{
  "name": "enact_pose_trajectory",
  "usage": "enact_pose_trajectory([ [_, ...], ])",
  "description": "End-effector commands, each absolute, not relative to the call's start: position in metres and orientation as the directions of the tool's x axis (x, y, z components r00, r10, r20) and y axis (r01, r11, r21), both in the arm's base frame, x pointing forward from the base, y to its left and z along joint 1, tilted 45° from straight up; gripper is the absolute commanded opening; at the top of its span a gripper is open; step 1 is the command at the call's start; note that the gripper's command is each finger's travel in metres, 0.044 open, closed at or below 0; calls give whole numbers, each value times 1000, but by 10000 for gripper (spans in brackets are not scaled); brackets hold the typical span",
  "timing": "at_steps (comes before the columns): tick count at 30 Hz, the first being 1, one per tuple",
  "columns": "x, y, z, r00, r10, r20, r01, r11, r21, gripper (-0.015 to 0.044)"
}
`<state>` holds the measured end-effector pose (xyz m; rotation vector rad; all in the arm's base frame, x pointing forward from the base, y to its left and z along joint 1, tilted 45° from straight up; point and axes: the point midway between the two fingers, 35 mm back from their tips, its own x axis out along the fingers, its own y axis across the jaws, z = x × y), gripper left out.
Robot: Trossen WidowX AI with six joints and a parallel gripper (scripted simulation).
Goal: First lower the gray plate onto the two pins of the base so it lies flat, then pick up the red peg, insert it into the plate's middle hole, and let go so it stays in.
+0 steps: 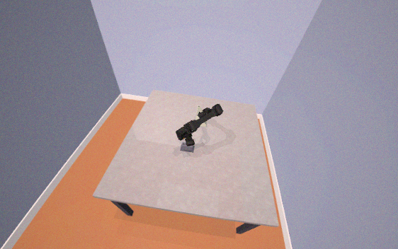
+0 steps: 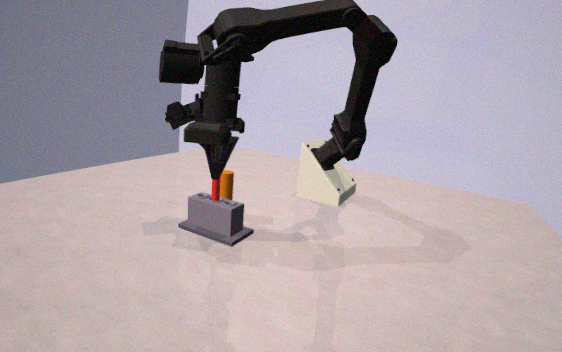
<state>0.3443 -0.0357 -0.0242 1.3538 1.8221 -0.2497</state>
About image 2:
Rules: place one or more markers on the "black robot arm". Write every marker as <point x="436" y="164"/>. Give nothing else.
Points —
<point x="240" y="32"/>

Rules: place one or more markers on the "red peg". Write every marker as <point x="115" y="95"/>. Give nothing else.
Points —
<point x="216" y="189"/>

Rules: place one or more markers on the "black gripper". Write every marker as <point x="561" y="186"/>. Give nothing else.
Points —
<point x="213" y="134"/>

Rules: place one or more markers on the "orange cylinder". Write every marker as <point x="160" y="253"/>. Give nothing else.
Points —
<point x="226" y="184"/>

